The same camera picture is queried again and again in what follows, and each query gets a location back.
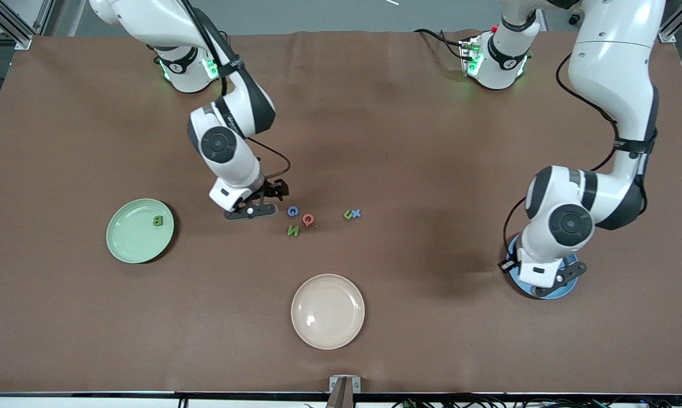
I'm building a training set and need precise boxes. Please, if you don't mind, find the blue plate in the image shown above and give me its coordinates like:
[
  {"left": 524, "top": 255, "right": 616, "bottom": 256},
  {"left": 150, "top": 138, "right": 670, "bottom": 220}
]
[{"left": 506, "top": 228, "right": 580, "bottom": 300}]

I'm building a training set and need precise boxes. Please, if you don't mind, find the aluminium frame profile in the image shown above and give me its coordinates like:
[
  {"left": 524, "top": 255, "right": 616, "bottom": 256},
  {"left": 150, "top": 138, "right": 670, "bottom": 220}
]
[
  {"left": 658, "top": 0, "right": 682, "bottom": 44},
  {"left": 0, "top": 0, "right": 55, "bottom": 50}
]

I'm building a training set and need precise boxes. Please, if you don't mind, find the beige camera pole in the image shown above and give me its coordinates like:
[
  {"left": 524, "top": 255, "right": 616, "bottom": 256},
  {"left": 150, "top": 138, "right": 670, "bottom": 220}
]
[{"left": 325, "top": 379, "right": 355, "bottom": 408}]

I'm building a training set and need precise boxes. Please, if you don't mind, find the beige plate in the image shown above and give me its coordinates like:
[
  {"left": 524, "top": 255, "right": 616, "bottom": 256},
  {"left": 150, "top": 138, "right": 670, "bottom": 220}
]
[{"left": 291, "top": 274, "right": 366, "bottom": 350}]

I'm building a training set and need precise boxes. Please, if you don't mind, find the black base cable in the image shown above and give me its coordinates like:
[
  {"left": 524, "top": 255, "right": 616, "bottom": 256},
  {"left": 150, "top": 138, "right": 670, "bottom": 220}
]
[{"left": 413, "top": 28, "right": 473, "bottom": 61}]

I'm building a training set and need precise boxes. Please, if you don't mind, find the brown table cover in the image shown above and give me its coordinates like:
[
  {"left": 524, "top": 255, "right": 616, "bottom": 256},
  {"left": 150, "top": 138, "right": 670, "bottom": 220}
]
[{"left": 0, "top": 28, "right": 682, "bottom": 394}]

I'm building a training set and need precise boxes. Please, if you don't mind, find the grey metal bracket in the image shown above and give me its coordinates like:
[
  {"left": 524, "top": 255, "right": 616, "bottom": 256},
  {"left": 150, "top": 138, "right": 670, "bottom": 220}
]
[{"left": 329, "top": 375, "right": 362, "bottom": 393}]

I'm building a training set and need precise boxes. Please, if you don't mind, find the black table edge trim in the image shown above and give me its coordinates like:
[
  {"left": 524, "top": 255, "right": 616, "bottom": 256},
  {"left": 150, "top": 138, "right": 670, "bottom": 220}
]
[{"left": 0, "top": 390, "right": 682, "bottom": 398}]

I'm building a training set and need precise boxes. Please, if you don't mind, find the green plate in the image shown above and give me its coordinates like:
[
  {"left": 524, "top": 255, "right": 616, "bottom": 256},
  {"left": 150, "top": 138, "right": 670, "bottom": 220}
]
[{"left": 106, "top": 198, "right": 175, "bottom": 264}]

